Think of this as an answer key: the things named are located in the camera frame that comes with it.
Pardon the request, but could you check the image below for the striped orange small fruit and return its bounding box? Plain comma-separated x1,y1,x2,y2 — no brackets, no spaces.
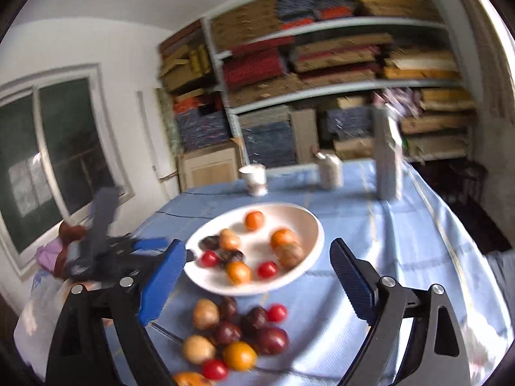
219,228,241,250

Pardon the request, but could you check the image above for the red cherry tomato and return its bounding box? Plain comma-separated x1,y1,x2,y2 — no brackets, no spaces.
266,303,288,323
257,262,278,280
200,251,219,268
201,359,229,381

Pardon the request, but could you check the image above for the white metal shelf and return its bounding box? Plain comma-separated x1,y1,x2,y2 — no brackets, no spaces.
202,0,477,168

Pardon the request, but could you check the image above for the white drink can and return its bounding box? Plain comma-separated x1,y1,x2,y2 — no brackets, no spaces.
315,152,343,190

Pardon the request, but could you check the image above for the silver metal bottle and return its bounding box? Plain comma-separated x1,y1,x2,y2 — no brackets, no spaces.
374,104,403,200

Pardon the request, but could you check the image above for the orange mandarin with stem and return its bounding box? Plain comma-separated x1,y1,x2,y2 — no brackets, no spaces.
270,227,299,250

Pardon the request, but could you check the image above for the yellow orange tomato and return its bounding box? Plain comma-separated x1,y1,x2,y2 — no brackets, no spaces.
225,262,252,286
223,342,258,371

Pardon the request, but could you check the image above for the pink crumpled cloth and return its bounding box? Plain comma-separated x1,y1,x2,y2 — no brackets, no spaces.
373,88,422,119

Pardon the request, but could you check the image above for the window with white frame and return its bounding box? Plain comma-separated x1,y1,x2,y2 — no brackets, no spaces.
1,64,134,279

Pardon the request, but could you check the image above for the dark red plum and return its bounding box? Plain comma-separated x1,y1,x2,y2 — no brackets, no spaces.
254,327,290,355

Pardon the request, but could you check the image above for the white round plate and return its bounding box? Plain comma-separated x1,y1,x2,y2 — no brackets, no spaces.
184,203,325,296

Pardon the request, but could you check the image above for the tan round fruit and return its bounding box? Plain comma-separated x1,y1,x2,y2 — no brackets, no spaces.
192,299,220,330
183,335,217,365

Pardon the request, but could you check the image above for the white paper cup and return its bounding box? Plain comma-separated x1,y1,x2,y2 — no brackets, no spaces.
239,164,268,197

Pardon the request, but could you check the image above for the wooden framed board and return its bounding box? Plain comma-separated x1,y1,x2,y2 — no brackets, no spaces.
177,140,243,192

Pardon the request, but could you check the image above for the dark brown water chestnut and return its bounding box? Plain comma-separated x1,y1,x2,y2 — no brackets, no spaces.
218,249,244,268

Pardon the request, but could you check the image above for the dark purple plum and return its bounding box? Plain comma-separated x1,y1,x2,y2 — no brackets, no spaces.
212,321,243,346

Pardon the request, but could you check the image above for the brown round fruit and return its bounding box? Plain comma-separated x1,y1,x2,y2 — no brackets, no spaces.
275,242,305,269

